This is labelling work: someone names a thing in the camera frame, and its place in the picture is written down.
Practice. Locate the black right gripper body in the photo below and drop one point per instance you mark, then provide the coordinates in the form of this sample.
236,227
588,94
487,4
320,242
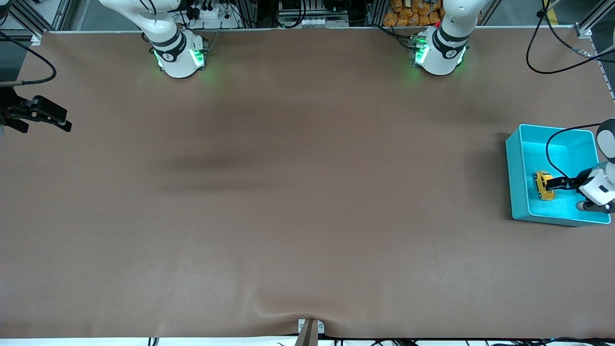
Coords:
10,105

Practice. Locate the yellow beetle toy car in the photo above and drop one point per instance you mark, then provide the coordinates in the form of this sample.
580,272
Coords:
540,180

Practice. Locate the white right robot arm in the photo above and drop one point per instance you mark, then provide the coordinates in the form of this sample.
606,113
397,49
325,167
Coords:
178,62

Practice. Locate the teal plastic storage bin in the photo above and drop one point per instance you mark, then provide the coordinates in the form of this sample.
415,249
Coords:
521,182

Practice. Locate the white power strip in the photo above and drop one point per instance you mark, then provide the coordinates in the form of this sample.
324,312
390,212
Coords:
211,14

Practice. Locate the brown table mat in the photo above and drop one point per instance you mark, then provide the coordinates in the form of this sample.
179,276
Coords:
307,202

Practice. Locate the white terminal block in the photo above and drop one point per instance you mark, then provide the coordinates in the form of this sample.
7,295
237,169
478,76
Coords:
312,22

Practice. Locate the metal table edge clamp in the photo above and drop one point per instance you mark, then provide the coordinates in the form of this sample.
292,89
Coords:
310,331

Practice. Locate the aluminium frame rail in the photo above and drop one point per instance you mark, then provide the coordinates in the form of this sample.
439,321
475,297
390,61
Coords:
584,32
37,38

